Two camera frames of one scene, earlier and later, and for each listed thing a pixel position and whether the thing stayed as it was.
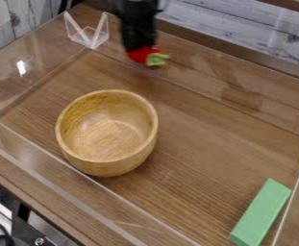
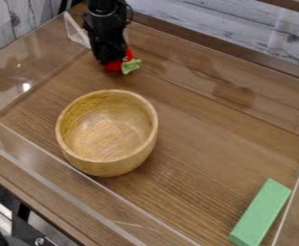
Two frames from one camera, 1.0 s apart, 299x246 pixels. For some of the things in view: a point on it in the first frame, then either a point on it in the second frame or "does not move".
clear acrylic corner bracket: x=86 y=36 does not move
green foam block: x=253 y=223 does not move
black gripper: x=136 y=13 to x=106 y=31
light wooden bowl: x=106 y=130 does not move
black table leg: x=22 y=209 does not move
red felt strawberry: x=140 y=53 to x=124 y=65
